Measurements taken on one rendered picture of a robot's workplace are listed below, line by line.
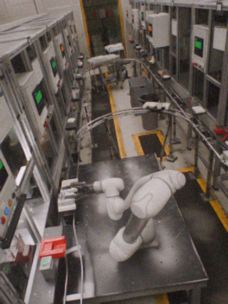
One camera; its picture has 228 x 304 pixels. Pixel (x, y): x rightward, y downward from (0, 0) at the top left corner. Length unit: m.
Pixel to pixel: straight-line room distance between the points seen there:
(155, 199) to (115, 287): 0.82
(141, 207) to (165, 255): 0.80
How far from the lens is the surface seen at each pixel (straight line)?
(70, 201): 2.04
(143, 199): 1.15
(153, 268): 1.85
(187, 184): 3.42
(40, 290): 1.66
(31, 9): 9.82
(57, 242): 1.77
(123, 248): 1.66
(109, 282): 1.83
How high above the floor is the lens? 2.26
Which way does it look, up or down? 33 degrees down
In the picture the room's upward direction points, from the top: 10 degrees counter-clockwise
